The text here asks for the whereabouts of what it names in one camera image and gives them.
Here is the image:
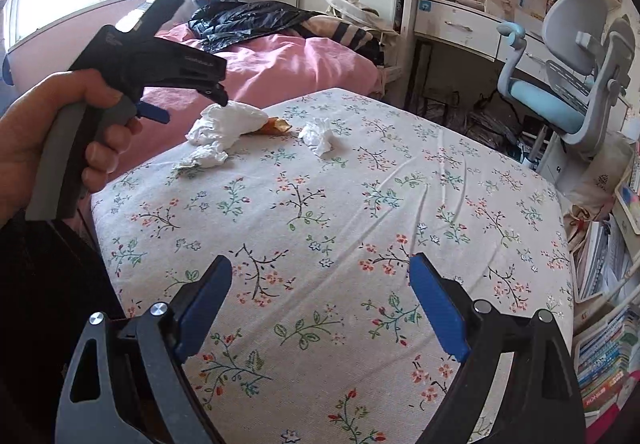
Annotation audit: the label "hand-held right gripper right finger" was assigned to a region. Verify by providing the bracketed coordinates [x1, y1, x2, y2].
[409, 251, 587, 444]

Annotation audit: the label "pink blanket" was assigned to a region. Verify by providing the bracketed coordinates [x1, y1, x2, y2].
[70, 21, 382, 235]

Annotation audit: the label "person's left hand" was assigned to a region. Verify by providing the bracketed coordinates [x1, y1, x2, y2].
[0, 69, 144, 228]

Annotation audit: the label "beige tote bag tree print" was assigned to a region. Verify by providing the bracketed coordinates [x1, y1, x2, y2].
[555, 131, 635, 207]

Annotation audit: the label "clear plastic storage bag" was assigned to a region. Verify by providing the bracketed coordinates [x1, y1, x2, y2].
[425, 89, 523, 150]

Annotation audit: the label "black jacket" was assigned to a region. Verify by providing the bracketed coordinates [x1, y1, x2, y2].
[187, 0, 326, 52]

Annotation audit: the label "grey blue office chair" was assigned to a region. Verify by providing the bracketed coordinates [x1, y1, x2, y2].
[496, 0, 637, 170]

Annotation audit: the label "row of colourful books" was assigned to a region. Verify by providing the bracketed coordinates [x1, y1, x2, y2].
[572, 304, 640, 430]

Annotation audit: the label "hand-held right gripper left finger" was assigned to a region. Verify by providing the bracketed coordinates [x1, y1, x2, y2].
[54, 254, 234, 444]

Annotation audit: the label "large white tissue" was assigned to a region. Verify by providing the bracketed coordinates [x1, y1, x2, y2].
[186, 102, 268, 150]

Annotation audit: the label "white desk drawer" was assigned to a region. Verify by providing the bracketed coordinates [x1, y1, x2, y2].
[415, 0, 503, 62]

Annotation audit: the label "flat crumpled white tissue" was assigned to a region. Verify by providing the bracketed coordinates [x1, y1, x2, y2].
[172, 144, 230, 171]

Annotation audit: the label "striped cloth bag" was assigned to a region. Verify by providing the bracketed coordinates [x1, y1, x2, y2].
[300, 19, 383, 62]

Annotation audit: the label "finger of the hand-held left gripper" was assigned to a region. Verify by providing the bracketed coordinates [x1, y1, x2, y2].
[142, 49, 230, 106]

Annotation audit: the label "pastel pencil case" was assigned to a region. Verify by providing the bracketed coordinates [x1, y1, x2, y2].
[617, 181, 640, 210]

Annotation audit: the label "orange snack wrapper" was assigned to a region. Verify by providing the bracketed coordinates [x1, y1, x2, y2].
[252, 118, 292, 136]

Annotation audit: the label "canvas bag red handles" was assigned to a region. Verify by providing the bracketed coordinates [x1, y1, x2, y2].
[562, 204, 601, 250]

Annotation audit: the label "stack of white folders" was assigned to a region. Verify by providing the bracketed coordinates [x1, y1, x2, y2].
[572, 219, 640, 305]

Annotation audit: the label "white under-desk cabinet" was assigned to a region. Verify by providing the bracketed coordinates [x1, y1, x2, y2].
[537, 131, 568, 180]

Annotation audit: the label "floral bed sheet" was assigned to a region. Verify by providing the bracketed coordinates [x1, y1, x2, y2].
[90, 88, 576, 444]

